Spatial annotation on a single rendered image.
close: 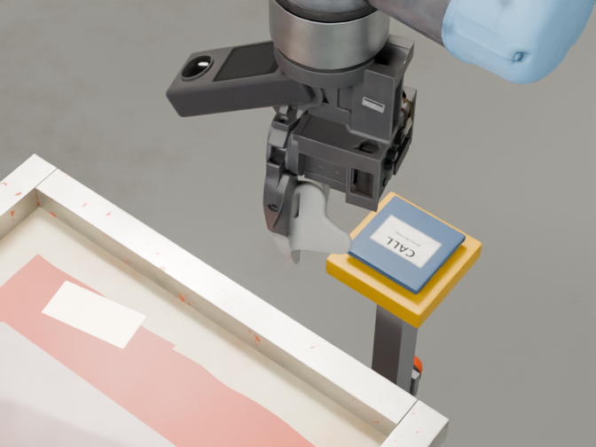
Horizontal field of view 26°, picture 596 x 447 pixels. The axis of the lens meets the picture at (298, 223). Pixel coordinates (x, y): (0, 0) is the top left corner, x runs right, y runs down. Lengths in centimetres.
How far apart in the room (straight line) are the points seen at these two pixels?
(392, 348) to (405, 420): 30
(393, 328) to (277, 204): 71
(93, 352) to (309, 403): 24
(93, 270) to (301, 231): 58
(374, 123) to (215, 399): 59
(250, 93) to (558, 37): 24
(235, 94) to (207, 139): 203
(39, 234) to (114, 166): 135
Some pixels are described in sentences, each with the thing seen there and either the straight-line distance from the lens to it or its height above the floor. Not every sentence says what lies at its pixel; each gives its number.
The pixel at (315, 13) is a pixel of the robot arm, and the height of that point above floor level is 161.
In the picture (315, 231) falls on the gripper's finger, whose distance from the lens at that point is 91.
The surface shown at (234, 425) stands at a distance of 134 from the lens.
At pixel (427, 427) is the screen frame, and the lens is 131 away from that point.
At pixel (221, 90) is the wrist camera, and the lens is 86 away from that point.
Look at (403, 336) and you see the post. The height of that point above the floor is 81.
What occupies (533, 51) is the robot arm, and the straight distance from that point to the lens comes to 67.
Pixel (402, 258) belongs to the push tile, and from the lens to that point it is 145.
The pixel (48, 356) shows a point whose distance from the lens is 141.
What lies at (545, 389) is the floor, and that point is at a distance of 253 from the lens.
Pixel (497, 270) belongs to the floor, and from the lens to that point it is 267.
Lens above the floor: 212
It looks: 51 degrees down
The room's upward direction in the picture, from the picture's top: straight up
